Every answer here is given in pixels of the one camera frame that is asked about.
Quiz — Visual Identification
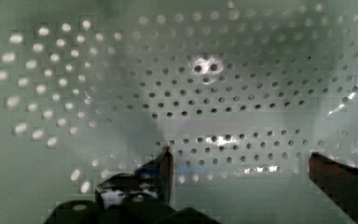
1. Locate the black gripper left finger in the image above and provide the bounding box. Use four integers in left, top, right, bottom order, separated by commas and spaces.
94, 146, 175, 209

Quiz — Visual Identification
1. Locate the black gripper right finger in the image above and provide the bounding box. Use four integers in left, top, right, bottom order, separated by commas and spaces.
309, 152, 358, 224

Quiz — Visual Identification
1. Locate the green plastic strainer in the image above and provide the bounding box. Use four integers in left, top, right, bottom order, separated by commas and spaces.
0, 0, 358, 224

